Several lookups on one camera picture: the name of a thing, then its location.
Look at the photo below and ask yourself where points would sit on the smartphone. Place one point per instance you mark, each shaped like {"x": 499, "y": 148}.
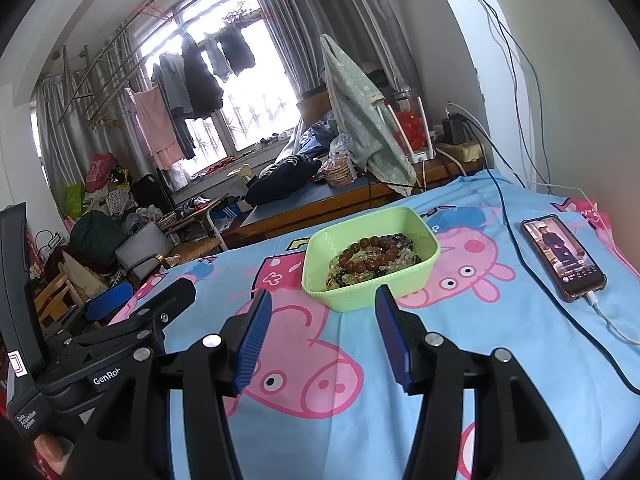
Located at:
{"x": 562, "y": 255}

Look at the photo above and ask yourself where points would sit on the red bag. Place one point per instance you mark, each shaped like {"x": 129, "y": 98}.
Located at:
{"x": 100, "y": 170}

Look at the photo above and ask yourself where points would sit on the brown paper bag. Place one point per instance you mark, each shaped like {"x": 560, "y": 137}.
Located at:
{"x": 82, "y": 275}

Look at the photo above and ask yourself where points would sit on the shoe box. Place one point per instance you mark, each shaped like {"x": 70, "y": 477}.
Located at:
{"x": 227, "y": 217}

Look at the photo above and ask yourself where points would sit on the grey curtain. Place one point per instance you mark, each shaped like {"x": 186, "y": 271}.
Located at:
{"x": 60, "y": 135}
{"x": 340, "y": 10}

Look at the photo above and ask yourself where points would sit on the black suitcase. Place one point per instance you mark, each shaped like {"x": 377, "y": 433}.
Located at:
{"x": 152, "y": 192}

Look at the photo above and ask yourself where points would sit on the pink hanging garment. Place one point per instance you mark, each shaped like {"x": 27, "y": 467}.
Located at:
{"x": 155, "y": 130}

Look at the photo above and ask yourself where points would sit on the dark hanging shorts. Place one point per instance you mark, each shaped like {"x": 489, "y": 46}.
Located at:
{"x": 237, "y": 50}

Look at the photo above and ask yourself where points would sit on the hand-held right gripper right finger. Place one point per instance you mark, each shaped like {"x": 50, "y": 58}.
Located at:
{"x": 395, "y": 340}

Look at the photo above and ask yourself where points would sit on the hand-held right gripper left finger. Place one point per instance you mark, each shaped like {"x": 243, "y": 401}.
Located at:
{"x": 252, "y": 340}

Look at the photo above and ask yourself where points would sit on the person's left hand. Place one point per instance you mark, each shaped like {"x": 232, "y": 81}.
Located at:
{"x": 50, "y": 452}

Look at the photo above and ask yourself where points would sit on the wooden chair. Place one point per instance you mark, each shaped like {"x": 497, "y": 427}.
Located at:
{"x": 52, "y": 300}

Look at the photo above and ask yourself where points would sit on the cardboard box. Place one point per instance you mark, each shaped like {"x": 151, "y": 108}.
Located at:
{"x": 312, "y": 107}

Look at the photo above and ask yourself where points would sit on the red jar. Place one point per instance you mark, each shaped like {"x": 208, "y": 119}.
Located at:
{"x": 410, "y": 125}

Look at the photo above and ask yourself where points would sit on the green plastic basin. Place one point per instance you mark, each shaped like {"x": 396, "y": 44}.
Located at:
{"x": 350, "y": 297}

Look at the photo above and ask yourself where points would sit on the white router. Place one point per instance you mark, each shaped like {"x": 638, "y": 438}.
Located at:
{"x": 422, "y": 155}

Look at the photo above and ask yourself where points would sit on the dark hanging jacket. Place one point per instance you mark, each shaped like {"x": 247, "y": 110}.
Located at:
{"x": 200, "y": 80}

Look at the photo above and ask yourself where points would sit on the green polka dot cloth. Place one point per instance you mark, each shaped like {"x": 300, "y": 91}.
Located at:
{"x": 360, "y": 125}

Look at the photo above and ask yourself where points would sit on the beige power strip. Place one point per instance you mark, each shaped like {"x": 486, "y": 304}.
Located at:
{"x": 460, "y": 152}

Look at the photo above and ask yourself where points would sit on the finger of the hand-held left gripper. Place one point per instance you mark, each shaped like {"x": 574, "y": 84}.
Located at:
{"x": 110, "y": 302}
{"x": 170, "y": 297}

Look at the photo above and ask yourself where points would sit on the small folding table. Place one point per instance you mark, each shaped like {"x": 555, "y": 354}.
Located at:
{"x": 192, "y": 215}

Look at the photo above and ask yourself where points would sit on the dark green bag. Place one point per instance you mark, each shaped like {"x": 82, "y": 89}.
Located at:
{"x": 97, "y": 237}

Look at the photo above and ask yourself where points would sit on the wooden desk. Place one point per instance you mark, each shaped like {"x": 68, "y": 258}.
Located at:
{"x": 300, "y": 205}

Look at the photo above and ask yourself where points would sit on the metal drying rack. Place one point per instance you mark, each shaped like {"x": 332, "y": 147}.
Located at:
{"x": 100, "y": 60}

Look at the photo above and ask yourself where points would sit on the blue cartoon pig blanket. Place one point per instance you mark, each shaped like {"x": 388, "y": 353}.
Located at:
{"x": 500, "y": 360}

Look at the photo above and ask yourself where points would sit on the black charger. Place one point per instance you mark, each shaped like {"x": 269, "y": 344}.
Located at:
{"x": 454, "y": 130}

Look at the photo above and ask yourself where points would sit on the green plastic bag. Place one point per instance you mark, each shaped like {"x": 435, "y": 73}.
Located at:
{"x": 75, "y": 200}

